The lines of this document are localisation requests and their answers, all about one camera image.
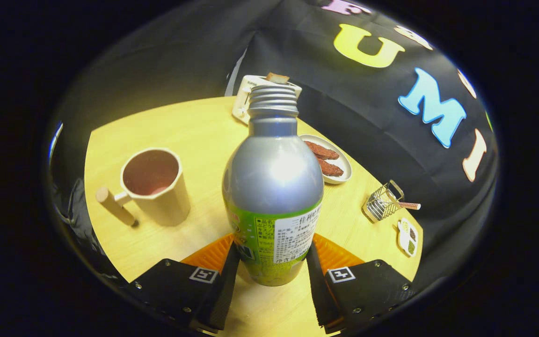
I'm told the cream toaster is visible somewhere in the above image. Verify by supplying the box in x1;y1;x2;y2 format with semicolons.
232;75;303;125

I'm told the silver bottle with green label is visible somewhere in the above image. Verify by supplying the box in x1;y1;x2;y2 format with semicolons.
222;85;325;287

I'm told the small white plate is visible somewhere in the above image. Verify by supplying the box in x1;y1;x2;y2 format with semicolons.
299;134;353;185

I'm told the beige cup with wooden handle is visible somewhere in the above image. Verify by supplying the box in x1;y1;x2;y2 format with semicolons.
95;148;191;227

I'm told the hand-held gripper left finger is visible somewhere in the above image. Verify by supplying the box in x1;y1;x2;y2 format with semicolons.
130;234;240;334

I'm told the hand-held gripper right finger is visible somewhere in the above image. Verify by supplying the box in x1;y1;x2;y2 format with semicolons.
306;233;415;335

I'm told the dark cloth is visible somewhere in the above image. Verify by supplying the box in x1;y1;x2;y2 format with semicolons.
51;178;111;277

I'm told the black backdrop cloth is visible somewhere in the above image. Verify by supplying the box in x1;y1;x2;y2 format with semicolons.
50;0;499;281

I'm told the wire basket holder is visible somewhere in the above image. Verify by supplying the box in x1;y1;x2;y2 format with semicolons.
362;180;405;223

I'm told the wooden table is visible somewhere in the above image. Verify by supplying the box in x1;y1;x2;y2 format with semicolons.
84;96;423;337

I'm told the brown fried food piece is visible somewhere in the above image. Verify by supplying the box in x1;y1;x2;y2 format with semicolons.
317;158;345;177
305;141;340;161

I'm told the white divided condiment dish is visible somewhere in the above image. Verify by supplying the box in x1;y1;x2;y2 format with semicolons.
397;218;419;257

